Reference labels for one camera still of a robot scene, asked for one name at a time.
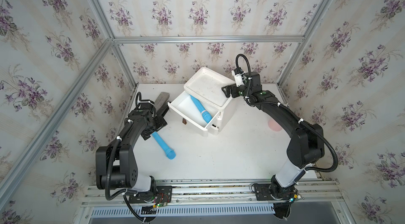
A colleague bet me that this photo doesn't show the white three-drawer cabinet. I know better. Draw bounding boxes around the white three-drawer cabinet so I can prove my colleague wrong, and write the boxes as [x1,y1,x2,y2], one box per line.
[184,67,236,130]

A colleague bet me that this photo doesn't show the black stapler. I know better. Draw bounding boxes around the black stapler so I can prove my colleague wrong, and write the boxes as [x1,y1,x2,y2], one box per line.
[157,103,169,118]

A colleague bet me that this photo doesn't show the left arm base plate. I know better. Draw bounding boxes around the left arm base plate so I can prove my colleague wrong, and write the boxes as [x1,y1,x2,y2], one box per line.
[128,186,173,216]

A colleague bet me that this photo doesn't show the blue toy microphone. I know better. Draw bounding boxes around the blue toy microphone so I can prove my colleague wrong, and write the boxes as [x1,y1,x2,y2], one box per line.
[190,95,213,123]
[152,132,176,160]

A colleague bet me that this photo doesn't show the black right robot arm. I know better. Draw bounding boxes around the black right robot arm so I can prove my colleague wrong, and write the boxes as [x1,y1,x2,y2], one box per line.
[221,62,339,193]

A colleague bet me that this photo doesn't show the aluminium mounting rail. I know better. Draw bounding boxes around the aluminium mounting rail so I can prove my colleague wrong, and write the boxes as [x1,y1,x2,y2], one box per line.
[80,179,344,207]

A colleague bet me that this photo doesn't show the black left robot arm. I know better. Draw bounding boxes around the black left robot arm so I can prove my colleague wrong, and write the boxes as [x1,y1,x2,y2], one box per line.
[96,92,170,201]

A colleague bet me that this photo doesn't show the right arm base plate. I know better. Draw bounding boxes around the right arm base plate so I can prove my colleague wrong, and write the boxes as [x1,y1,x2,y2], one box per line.
[252,183,298,204]

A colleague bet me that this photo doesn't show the grey rectangular eraser block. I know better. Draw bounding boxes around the grey rectangular eraser block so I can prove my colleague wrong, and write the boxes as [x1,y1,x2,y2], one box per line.
[155,92,170,110]

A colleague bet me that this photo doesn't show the white top drawer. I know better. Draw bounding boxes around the white top drawer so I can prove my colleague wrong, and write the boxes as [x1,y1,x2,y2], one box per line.
[168,91,220,137]

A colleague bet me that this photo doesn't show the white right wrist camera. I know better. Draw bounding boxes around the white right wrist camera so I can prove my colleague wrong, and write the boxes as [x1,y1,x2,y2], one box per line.
[232,68,245,87]

